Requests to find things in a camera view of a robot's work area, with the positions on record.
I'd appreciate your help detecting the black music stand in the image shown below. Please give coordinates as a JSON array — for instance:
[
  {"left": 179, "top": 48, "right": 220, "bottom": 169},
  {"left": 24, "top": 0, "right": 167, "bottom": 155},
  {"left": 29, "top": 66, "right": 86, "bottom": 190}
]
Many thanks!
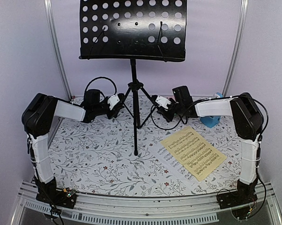
[{"left": 78, "top": 0, "right": 188, "bottom": 157}]

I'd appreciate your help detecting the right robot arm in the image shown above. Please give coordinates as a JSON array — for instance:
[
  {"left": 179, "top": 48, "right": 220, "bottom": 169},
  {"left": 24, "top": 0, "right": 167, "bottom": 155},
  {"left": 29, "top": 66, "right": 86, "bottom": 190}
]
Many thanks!
[{"left": 155, "top": 86, "right": 268, "bottom": 186}]

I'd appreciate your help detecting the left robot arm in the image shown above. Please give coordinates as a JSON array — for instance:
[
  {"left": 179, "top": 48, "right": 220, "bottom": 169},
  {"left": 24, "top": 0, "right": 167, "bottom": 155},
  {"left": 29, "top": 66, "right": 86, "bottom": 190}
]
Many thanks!
[{"left": 22, "top": 89, "right": 125, "bottom": 184}]

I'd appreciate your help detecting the blue metronome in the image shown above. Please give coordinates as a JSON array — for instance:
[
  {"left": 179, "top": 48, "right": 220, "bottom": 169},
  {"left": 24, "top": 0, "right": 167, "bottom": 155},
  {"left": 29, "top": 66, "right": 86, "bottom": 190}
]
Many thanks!
[{"left": 200, "top": 92, "right": 223, "bottom": 128}]

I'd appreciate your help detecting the yellow sheet music page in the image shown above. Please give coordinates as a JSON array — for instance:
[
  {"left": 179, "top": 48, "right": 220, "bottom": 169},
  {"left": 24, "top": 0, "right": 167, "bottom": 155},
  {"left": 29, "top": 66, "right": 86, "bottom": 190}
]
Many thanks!
[{"left": 160, "top": 127, "right": 227, "bottom": 181}]

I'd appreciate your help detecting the floral table mat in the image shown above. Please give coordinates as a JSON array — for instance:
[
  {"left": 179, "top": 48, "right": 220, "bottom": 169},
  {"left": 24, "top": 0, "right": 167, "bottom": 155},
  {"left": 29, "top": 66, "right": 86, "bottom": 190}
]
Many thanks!
[{"left": 49, "top": 97, "right": 242, "bottom": 197}]

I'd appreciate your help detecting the white sheet music page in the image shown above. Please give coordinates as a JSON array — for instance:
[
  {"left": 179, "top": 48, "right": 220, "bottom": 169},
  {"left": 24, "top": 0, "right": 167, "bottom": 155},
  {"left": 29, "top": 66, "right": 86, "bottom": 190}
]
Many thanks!
[{"left": 152, "top": 143, "right": 199, "bottom": 190}]

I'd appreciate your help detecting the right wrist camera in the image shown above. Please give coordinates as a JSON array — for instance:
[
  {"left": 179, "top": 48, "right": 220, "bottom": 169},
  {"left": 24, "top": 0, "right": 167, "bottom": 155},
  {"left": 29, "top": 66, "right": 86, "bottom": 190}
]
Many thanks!
[{"left": 152, "top": 95, "right": 171, "bottom": 110}]

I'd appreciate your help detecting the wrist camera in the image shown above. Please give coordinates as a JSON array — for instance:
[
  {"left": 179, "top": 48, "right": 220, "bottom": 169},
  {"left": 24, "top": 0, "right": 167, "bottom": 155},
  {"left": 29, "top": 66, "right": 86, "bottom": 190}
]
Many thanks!
[
  {"left": 152, "top": 95, "right": 171, "bottom": 110},
  {"left": 107, "top": 93, "right": 125, "bottom": 111}
]

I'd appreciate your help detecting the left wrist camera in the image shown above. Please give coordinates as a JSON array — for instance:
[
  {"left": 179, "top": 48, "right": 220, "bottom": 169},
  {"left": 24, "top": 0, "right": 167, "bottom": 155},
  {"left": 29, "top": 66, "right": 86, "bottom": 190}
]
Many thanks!
[{"left": 107, "top": 93, "right": 125, "bottom": 111}]

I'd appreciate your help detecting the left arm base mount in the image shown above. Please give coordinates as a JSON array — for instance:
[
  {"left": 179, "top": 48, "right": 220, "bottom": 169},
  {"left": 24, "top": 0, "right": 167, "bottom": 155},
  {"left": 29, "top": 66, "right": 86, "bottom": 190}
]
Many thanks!
[{"left": 36, "top": 179, "right": 77, "bottom": 209}]

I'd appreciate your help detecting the front aluminium rail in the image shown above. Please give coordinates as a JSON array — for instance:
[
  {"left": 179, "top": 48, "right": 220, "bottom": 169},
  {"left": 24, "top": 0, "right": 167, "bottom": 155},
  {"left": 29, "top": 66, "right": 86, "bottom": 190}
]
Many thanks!
[{"left": 10, "top": 182, "right": 282, "bottom": 225}]

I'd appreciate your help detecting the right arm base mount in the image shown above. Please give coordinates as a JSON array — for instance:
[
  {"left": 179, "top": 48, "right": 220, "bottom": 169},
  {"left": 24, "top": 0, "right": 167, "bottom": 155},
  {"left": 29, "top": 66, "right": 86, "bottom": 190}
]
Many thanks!
[{"left": 216, "top": 185, "right": 258, "bottom": 209}]

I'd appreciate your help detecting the left aluminium frame post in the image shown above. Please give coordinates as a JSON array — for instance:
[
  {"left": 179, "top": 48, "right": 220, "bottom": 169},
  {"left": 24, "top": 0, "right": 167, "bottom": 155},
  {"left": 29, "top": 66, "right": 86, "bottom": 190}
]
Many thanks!
[{"left": 44, "top": 0, "right": 72, "bottom": 100}]

